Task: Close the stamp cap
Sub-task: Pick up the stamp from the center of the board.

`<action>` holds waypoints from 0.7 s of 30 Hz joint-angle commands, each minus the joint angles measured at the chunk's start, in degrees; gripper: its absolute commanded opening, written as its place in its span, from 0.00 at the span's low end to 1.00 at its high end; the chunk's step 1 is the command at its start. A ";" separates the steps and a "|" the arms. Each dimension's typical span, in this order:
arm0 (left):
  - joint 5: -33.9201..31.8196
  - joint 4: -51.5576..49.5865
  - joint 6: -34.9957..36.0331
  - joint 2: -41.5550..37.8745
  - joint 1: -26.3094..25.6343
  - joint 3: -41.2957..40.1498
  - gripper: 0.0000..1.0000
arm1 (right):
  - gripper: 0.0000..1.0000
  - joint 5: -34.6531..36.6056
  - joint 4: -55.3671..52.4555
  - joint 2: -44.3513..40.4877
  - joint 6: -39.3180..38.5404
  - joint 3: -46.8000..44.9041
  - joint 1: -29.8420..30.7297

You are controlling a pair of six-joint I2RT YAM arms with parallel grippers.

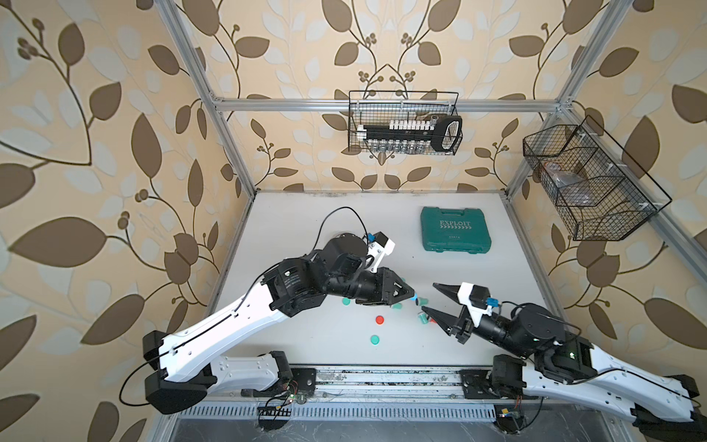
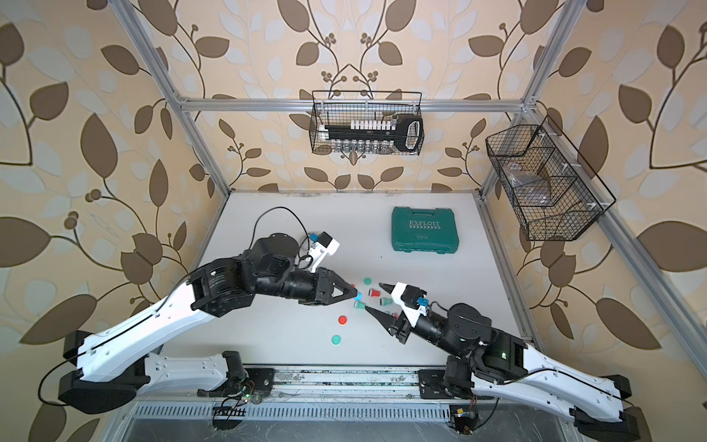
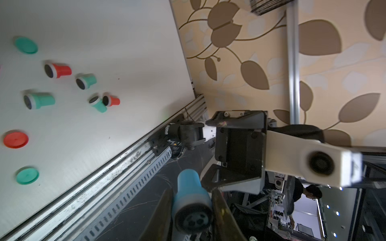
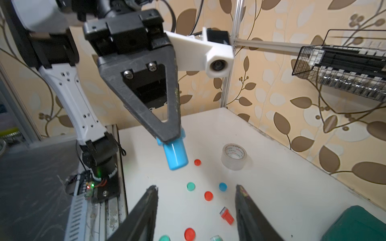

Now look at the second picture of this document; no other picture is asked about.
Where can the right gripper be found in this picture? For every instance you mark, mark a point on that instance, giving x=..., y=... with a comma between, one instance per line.
x=395, y=324

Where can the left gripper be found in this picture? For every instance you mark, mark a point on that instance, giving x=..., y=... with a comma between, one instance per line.
x=320, y=288

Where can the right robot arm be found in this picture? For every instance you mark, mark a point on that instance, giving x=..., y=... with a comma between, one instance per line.
x=483, y=361

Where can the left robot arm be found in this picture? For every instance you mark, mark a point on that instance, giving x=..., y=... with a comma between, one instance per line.
x=117, y=365

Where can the green tool case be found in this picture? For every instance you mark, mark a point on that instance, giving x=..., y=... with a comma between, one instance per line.
x=424, y=230

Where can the black white tool in basket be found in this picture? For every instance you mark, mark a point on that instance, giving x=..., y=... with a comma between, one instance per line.
x=400, y=135

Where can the plastic bag in basket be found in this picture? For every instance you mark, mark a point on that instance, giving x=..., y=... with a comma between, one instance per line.
x=530, y=189

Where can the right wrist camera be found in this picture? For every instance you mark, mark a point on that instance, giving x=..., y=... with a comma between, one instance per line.
x=413, y=302

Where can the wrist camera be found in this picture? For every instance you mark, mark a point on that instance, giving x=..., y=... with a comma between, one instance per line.
x=413, y=302
x=323, y=245

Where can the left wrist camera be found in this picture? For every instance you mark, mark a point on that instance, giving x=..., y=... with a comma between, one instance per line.
x=323, y=245

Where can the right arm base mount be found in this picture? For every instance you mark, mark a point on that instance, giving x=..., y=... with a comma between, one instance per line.
x=454, y=381

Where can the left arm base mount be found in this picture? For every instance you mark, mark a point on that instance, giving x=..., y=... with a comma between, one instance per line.
x=239, y=382

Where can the back wire basket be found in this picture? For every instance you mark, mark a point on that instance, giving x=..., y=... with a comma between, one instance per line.
x=339, y=106

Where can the wire basket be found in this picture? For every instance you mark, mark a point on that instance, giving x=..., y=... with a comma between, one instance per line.
x=579, y=196
x=339, y=106

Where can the right wire basket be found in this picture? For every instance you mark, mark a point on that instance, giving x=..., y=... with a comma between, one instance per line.
x=579, y=196

